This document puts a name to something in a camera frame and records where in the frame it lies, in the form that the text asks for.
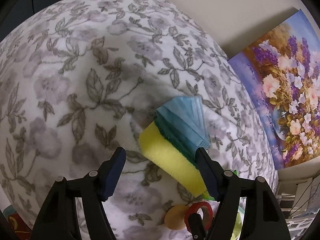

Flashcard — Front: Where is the yellow green sponge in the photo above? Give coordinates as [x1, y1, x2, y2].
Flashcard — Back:
[138, 122, 207, 197]

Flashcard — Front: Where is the floral painting canvas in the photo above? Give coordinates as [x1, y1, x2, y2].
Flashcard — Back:
[229, 11, 319, 170]

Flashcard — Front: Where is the red fuzzy ring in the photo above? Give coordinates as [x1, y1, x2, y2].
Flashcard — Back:
[184, 201, 214, 230]

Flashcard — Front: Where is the lime green cloth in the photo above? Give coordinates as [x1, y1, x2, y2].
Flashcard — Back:
[231, 197, 246, 240]

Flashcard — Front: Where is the floral grey tablecloth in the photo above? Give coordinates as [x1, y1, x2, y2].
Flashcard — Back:
[1, 0, 278, 239]

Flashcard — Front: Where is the tan round puff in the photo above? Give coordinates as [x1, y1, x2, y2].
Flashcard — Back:
[164, 205, 189, 231]

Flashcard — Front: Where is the blue face mask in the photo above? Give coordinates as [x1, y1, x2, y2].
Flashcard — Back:
[155, 96, 210, 162]

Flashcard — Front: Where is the white lattice chair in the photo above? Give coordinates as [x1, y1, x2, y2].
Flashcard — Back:
[276, 172, 319, 239]

